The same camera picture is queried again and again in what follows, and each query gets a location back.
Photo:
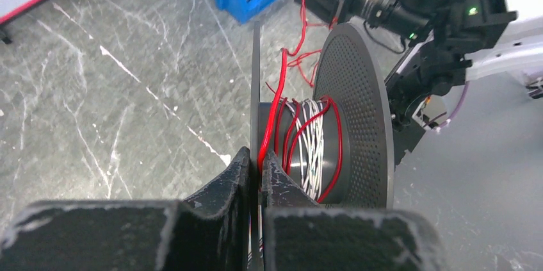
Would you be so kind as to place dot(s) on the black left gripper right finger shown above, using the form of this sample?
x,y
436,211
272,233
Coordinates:
x,y
299,234

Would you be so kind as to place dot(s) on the black whiteboard foot left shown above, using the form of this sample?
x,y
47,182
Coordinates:
x,y
4,36

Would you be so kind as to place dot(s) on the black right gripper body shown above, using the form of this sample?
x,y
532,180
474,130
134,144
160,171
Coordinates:
x,y
408,19

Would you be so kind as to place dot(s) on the dark grey cable spool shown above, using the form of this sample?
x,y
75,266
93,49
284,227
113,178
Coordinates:
x,y
337,146

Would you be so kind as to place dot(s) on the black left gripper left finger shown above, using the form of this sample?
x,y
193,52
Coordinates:
x,y
206,231

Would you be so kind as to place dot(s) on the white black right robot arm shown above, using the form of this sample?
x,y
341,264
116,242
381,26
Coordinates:
x,y
445,43

